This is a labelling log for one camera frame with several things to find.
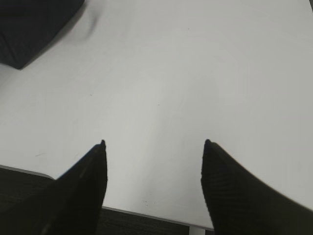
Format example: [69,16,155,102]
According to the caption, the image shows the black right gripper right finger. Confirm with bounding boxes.
[201,140,313,235]

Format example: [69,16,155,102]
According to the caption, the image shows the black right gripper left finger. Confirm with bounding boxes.
[0,141,108,235]

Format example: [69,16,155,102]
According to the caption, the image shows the dark blue fabric lunch bag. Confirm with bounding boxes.
[0,0,84,69]

